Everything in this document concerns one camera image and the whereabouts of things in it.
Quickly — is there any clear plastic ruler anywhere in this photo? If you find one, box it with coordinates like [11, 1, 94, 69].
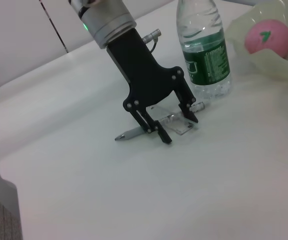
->
[148, 104, 199, 136]

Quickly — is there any pink toy peach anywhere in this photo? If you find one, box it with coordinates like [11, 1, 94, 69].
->
[244, 19, 288, 60]

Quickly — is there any clear green-label water bottle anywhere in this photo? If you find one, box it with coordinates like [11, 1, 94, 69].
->
[176, 0, 233, 101]

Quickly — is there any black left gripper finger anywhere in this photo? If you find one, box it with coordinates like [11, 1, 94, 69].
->
[125, 106, 172, 146]
[173, 66, 199, 124]

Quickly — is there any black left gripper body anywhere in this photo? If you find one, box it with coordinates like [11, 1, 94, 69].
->
[106, 27, 185, 111]

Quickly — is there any silver ballpoint pen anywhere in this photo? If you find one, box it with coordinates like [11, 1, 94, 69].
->
[114, 101, 206, 142]

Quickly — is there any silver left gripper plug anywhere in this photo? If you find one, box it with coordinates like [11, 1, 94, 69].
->
[142, 28, 162, 43]

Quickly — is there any translucent green plastic bowl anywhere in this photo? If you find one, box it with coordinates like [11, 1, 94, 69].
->
[225, 0, 288, 83]

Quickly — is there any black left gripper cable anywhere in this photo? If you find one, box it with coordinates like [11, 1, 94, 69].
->
[148, 39, 159, 55]

